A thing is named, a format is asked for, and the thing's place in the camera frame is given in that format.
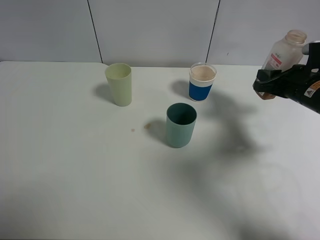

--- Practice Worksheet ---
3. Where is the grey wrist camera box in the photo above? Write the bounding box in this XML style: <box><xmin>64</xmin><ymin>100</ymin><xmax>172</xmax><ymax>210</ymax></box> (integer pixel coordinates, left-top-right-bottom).
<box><xmin>302</xmin><ymin>40</ymin><xmax>320</xmax><ymax>70</ymax></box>

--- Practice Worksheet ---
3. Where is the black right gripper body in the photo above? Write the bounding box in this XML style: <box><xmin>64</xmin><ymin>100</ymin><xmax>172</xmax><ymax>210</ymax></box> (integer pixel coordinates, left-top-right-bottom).
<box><xmin>287</xmin><ymin>66</ymin><xmax>320</xmax><ymax>114</ymax></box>

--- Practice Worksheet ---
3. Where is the pale yellow-green plastic cup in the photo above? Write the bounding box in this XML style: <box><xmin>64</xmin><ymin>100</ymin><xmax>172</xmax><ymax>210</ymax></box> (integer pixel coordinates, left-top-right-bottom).
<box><xmin>105</xmin><ymin>63</ymin><xmax>132</xmax><ymax>107</ymax></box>

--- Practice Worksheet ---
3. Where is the clear cup with blue sleeve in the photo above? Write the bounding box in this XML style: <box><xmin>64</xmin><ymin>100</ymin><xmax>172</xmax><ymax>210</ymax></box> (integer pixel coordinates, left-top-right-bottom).
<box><xmin>188</xmin><ymin>62</ymin><xmax>217</xmax><ymax>102</ymax></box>

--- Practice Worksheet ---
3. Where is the clear plastic drink bottle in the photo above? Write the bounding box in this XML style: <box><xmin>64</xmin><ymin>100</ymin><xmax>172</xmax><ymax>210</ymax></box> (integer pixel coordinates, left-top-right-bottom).
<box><xmin>256</xmin><ymin>29</ymin><xmax>308</xmax><ymax>100</ymax></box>

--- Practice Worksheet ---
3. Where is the teal green plastic cup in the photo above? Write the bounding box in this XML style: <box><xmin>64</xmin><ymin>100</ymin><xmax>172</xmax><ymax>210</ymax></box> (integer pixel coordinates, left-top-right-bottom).
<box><xmin>166</xmin><ymin>102</ymin><xmax>197</xmax><ymax>148</ymax></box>

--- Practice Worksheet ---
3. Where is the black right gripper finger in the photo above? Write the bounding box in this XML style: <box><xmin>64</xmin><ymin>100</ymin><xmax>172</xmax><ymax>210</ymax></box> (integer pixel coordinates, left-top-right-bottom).
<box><xmin>253</xmin><ymin>64</ymin><xmax>306</xmax><ymax>100</ymax></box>

